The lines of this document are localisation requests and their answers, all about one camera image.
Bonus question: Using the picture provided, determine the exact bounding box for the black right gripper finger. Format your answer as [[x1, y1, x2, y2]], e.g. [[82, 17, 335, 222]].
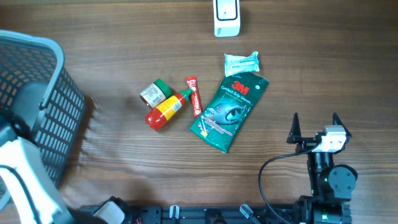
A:
[[286, 113, 302, 144], [333, 113, 352, 139]]

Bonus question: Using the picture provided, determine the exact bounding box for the red Nescafe coffee stick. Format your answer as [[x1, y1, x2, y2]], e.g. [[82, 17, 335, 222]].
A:
[[186, 76, 203, 118]]

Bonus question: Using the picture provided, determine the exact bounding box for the red sauce bottle green cap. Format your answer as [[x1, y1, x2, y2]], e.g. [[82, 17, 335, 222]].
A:
[[145, 89, 193, 130]]

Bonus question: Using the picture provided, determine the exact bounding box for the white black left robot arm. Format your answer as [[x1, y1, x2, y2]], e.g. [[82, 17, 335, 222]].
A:
[[1, 112, 131, 224]]

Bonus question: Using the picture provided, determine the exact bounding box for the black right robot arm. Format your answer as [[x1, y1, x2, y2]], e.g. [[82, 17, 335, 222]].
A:
[[287, 113, 358, 224]]

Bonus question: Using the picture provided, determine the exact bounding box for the green 3M gloves pack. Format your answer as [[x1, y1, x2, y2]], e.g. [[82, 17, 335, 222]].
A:
[[190, 72, 269, 153]]

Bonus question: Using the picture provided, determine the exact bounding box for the white barcode scanner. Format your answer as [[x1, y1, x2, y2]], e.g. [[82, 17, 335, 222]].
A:
[[213, 0, 241, 38]]

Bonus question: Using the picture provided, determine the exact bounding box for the small jar green lid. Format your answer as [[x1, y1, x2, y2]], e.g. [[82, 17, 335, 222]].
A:
[[139, 79, 172, 109]]

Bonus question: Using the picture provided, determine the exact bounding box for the light green tissue pack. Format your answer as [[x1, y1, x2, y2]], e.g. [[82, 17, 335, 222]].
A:
[[224, 51, 260, 77]]

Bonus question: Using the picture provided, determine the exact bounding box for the grey plastic mesh basket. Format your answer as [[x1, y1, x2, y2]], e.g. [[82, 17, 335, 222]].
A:
[[1, 30, 86, 185]]

